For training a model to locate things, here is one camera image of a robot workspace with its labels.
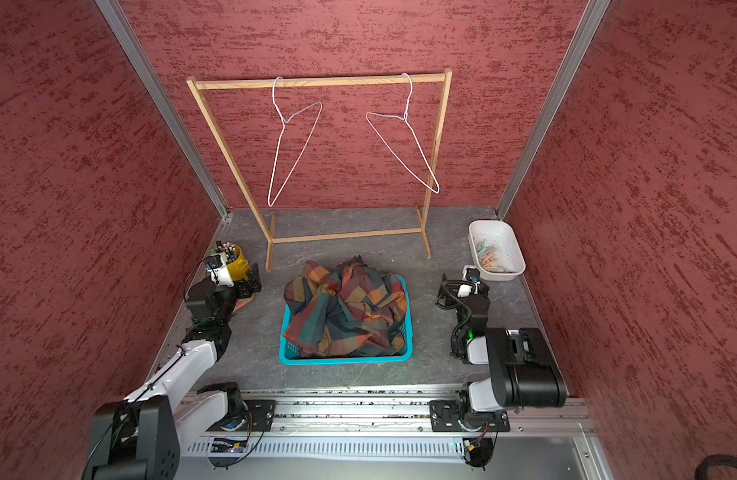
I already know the wooden clothes rack frame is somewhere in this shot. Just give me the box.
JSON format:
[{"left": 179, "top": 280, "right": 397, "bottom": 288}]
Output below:
[{"left": 186, "top": 68, "right": 454, "bottom": 271}]

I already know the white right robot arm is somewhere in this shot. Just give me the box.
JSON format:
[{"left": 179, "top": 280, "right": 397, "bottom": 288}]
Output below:
[{"left": 431, "top": 280, "right": 568, "bottom": 433}]

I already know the teal plastic basket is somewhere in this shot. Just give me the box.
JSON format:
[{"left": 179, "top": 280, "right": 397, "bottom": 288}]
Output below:
[{"left": 277, "top": 274, "right": 415, "bottom": 367}]

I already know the yellow metal bucket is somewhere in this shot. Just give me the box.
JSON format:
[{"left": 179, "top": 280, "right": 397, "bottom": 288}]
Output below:
[{"left": 214, "top": 241, "right": 250, "bottom": 283}]

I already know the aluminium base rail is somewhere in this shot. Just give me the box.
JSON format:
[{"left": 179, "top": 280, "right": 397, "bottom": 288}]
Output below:
[{"left": 82, "top": 383, "right": 616, "bottom": 480}]

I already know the white wire hanger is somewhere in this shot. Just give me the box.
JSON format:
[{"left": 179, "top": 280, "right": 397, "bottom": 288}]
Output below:
[
  {"left": 266, "top": 76, "right": 324, "bottom": 207},
  {"left": 364, "top": 73, "right": 441, "bottom": 194}
]

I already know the aluminium corner post left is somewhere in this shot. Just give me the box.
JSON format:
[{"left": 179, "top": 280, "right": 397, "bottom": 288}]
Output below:
[{"left": 94, "top": 0, "right": 232, "bottom": 223}]

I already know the aluminium corner post right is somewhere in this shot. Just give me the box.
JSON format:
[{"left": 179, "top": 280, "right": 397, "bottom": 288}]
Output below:
[{"left": 495, "top": 0, "right": 611, "bottom": 220}]

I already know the aluminium corner post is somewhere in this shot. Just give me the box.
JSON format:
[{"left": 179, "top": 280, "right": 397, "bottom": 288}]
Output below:
[
  {"left": 94, "top": 0, "right": 232, "bottom": 223},
  {"left": 495, "top": 0, "right": 611, "bottom": 220}
]

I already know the white plastic bin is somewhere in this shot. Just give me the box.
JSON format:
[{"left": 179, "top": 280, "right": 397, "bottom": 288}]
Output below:
[{"left": 468, "top": 220, "right": 527, "bottom": 282}]

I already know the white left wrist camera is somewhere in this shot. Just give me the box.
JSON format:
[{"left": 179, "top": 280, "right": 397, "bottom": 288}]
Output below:
[{"left": 204, "top": 253, "right": 234, "bottom": 287}]

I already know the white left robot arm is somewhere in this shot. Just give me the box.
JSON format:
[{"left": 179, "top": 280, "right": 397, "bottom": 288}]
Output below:
[{"left": 82, "top": 265, "right": 262, "bottom": 479}]

